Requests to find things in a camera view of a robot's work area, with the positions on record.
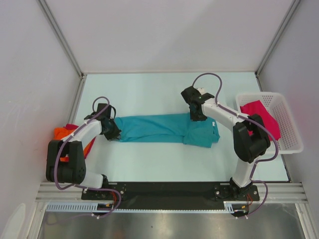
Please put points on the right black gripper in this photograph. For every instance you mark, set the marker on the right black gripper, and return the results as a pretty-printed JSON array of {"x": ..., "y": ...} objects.
[{"x": 200, "y": 118}]

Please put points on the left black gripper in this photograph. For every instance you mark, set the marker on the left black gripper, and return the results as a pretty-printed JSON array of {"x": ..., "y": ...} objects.
[{"x": 115, "y": 134}]

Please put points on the teal t shirt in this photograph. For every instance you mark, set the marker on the teal t shirt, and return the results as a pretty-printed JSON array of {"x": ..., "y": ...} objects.
[{"x": 171, "y": 128}]

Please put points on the white plastic mesh basket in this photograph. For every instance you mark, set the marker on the white plastic mesh basket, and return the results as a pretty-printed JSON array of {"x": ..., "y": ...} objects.
[{"x": 290, "y": 141}]

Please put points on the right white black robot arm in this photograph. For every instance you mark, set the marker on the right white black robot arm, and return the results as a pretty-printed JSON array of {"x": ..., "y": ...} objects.
[{"x": 250, "y": 141}]

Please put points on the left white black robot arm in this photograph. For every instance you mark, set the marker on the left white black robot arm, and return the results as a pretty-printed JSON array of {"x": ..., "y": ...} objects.
[{"x": 66, "y": 165}]

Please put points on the magenta t shirt on table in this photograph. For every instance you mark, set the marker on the magenta t shirt on table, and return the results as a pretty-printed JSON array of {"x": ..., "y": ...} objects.
[{"x": 87, "y": 149}]

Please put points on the orange t shirt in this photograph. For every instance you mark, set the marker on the orange t shirt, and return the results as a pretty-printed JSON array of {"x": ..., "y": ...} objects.
[{"x": 59, "y": 133}]

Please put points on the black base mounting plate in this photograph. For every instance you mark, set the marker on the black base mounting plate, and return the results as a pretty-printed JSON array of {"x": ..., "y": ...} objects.
[{"x": 185, "y": 194}]

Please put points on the red t shirt in basket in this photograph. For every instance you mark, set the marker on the red t shirt in basket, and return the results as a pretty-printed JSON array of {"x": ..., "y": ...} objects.
[{"x": 270, "y": 123}]

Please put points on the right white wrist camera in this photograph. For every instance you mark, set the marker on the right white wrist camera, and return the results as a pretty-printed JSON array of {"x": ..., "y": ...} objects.
[{"x": 201, "y": 90}]

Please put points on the aluminium frame rail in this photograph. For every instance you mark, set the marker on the aluminium frame rail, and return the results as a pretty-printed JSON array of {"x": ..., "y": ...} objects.
[{"x": 277, "y": 193}]

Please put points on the white slotted cable duct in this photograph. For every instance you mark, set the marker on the white slotted cable duct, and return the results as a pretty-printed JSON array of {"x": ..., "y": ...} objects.
[{"x": 103, "y": 208}]

